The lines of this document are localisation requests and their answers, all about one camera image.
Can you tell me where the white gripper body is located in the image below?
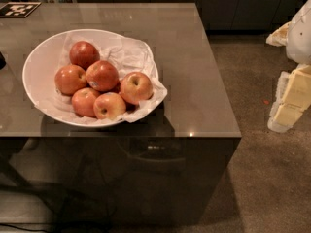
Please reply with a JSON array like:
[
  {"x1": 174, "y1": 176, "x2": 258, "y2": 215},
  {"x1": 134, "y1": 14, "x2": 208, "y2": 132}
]
[{"x1": 286, "y1": 0, "x2": 311, "y2": 64}]

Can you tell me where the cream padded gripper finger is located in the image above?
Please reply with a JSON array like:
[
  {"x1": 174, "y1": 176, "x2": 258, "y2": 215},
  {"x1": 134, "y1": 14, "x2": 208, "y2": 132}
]
[
  {"x1": 267, "y1": 64, "x2": 311, "y2": 133},
  {"x1": 266, "y1": 22, "x2": 290, "y2": 47}
]

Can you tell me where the red apple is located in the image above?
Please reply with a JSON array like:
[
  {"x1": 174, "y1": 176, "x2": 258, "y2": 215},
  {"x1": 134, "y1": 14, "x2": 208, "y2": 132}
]
[
  {"x1": 86, "y1": 60, "x2": 119, "y2": 92},
  {"x1": 72, "y1": 87, "x2": 100, "y2": 117},
  {"x1": 54, "y1": 65, "x2": 87, "y2": 95},
  {"x1": 69, "y1": 41, "x2": 100, "y2": 70}
]

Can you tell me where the yellow-red apple right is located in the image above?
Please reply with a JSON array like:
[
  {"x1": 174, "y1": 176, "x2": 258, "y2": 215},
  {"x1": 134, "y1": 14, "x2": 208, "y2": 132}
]
[{"x1": 120, "y1": 72, "x2": 153, "y2": 105}]

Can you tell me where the yellow-red apple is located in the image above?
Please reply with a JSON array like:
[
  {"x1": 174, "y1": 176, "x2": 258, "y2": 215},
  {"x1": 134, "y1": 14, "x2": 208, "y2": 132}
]
[
  {"x1": 93, "y1": 92, "x2": 126, "y2": 120},
  {"x1": 120, "y1": 72, "x2": 153, "y2": 105}
]

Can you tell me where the yellow-red apple front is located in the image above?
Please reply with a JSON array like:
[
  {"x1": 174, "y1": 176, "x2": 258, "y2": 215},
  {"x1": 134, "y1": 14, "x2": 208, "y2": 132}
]
[{"x1": 93, "y1": 92, "x2": 126, "y2": 120}]

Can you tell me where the white ceramic bowl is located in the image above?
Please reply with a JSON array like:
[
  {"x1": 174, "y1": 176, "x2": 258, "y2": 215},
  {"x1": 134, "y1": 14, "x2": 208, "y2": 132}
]
[{"x1": 21, "y1": 28, "x2": 160, "y2": 129}]

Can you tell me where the red apple back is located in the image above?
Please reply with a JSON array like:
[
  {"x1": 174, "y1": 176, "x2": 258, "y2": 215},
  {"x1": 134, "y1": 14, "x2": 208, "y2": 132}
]
[{"x1": 69, "y1": 41, "x2": 100, "y2": 70}]

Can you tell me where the white paper liner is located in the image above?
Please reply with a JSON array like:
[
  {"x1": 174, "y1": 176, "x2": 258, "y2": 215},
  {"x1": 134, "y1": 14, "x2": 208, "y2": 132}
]
[{"x1": 34, "y1": 31, "x2": 169, "y2": 126}]

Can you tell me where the black white marker tag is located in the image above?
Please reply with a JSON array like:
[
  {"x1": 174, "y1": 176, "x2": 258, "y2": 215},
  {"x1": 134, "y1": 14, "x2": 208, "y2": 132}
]
[{"x1": 0, "y1": 2, "x2": 41, "y2": 18}]

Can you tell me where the dark object at left edge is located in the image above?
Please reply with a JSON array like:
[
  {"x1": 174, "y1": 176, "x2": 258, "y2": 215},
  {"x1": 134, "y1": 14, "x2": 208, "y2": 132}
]
[{"x1": 0, "y1": 51, "x2": 6, "y2": 70}]

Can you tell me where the black cable on floor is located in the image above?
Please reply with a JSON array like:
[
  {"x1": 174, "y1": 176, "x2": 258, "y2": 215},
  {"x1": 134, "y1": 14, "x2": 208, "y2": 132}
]
[{"x1": 0, "y1": 222, "x2": 50, "y2": 233}]

